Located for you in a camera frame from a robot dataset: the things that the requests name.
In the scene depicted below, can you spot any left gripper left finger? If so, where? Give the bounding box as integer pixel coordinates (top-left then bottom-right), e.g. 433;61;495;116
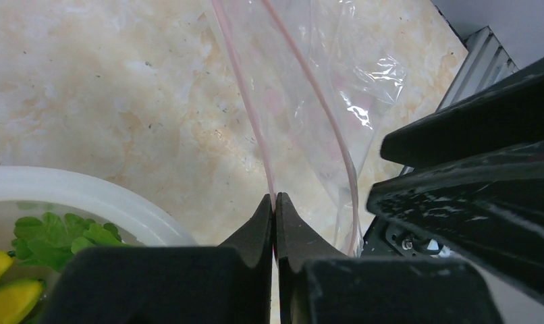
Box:
39;195;273;323

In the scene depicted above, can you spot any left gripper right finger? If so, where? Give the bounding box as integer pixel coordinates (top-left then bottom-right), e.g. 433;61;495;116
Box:
275;193;502;323

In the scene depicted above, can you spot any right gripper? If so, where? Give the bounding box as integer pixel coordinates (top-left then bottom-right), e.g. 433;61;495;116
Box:
366;58;544;305

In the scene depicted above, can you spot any clear zip top bag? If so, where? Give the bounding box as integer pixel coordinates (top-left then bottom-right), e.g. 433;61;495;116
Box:
202;1;406;257

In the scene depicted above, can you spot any yellow bell pepper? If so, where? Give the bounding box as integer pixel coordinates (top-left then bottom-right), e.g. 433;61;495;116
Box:
0;250;46;323

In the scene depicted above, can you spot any green leaf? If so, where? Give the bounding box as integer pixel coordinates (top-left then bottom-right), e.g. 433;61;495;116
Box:
9;212;127;273

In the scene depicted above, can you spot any white plastic basket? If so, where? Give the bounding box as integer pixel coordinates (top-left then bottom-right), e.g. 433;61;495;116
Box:
0;166;199;287

